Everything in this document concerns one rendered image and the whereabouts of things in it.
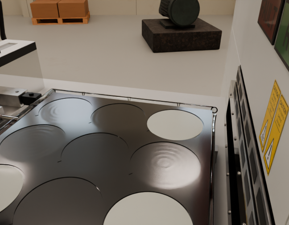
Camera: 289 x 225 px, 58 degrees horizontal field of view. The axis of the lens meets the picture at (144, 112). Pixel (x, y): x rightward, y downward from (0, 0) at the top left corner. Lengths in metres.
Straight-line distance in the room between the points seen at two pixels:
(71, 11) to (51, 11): 0.40
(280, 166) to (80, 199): 0.23
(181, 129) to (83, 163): 0.18
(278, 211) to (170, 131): 0.26
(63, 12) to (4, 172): 5.57
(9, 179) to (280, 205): 0.32
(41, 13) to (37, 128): 5.56
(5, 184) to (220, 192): 0.33
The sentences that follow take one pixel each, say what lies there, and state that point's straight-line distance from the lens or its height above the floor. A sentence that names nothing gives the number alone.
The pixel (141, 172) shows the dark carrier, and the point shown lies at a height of 0.90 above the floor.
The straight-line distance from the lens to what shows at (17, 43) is 0.79.
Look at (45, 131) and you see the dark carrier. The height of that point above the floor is 0.90.
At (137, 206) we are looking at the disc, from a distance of 0.33.
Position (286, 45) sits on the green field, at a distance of 0.25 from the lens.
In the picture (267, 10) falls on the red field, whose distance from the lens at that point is 0.36.
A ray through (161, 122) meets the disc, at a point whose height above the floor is 0.90.
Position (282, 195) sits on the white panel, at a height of 1.00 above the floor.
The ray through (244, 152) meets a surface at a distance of 0.36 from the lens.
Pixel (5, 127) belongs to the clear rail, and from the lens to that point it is 0.51.
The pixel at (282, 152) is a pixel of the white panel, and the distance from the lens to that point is 0.23.
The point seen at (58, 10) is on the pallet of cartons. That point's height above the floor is 0.28.
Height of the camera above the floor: 1.15
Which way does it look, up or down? 30 degrees down
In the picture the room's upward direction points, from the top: straight up
